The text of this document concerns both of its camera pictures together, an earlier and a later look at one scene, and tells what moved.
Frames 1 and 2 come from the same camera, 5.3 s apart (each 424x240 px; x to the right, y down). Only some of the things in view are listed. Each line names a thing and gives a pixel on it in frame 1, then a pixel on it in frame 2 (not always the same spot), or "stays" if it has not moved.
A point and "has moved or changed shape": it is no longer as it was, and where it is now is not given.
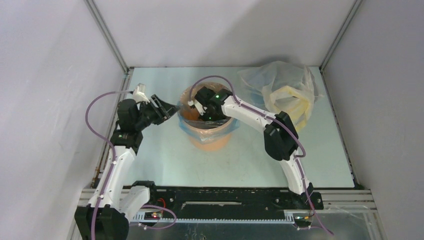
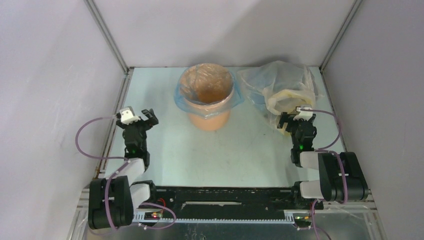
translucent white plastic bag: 281,86 stays
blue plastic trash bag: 208,129 to 207,90
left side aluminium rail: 111,127 stays
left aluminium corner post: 108,35 stays
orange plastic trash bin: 204,138 has moved or changed shape
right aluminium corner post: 356,4 stays
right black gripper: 205,110 to 298,122
